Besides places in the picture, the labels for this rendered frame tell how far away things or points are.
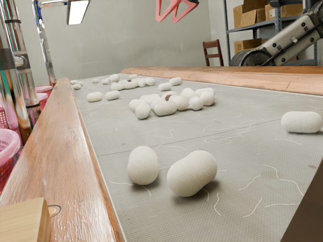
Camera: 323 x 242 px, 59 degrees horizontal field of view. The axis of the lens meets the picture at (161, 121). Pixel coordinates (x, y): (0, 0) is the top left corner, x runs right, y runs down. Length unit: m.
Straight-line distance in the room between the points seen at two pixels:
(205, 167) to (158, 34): 5.16
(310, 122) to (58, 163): 0.20
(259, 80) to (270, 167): 0.35
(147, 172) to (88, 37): 5.02
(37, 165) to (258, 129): 0.20
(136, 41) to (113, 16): 0.56
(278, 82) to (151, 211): 0.38
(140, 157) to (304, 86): 0.32
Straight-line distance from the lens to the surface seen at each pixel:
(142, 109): 0.39
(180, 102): 0.40
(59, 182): 0.16
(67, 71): 5.19
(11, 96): 0.35
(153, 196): 0.18
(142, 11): 5.31
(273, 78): 0.52
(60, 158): 0.21
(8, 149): 0.24
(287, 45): 1.08
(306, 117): 0.27
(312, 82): 0.46
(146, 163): 0.19
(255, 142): 0.26
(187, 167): 0.16
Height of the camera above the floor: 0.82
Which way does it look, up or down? 13 degrees down
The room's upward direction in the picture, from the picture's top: 8 degrees counter-clockwise
